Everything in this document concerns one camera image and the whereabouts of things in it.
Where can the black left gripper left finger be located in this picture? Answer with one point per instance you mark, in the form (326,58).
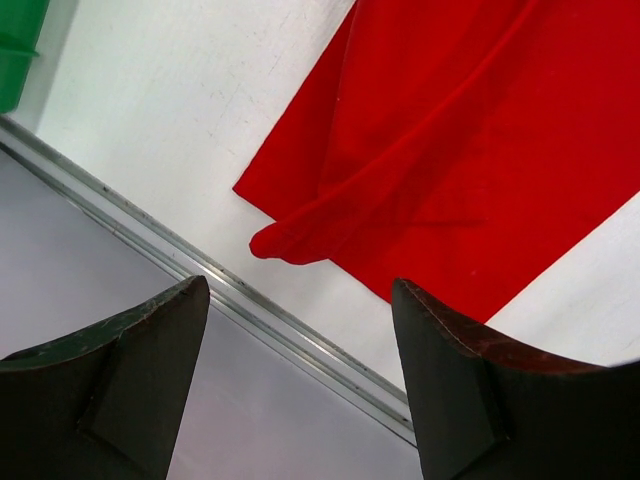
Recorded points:
(106,401)

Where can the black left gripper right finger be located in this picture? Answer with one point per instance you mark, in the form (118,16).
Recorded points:
(487,406)

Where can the red trousers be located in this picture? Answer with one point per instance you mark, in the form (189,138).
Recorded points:
(463,145)

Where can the green plastic bin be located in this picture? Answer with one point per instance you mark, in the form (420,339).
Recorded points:
(21,22)

